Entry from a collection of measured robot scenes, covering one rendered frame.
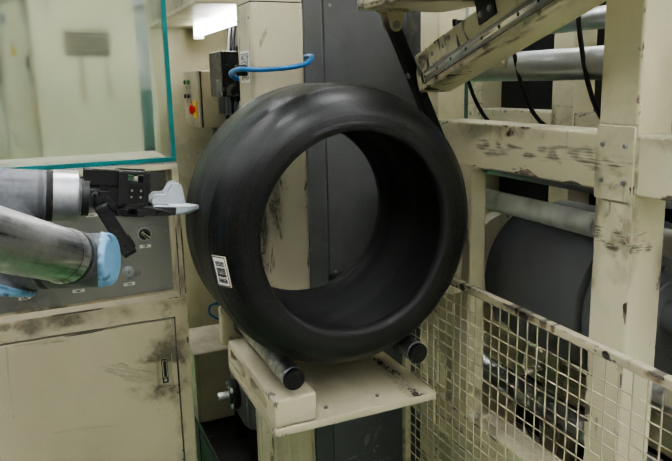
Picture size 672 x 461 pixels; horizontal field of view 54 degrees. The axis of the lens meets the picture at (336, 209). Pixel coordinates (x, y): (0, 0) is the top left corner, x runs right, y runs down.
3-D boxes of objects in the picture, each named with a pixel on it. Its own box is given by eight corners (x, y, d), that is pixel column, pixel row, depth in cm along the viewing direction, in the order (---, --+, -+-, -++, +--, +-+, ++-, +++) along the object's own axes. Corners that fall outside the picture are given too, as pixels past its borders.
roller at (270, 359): (238, 334, 161) (234, 317, 160) (255, 328, 162) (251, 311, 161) (286, 394, 129) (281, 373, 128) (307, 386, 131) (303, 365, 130)
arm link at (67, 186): (52, 225, 113) (51, 215, 122) (82, 225, 115) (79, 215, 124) (53, 173, 112) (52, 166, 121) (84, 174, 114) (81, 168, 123)
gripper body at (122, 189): (154, 173, 119) (83, 170, 115) (152, 220, 121) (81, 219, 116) (148, 169, 126) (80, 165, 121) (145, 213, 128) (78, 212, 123)
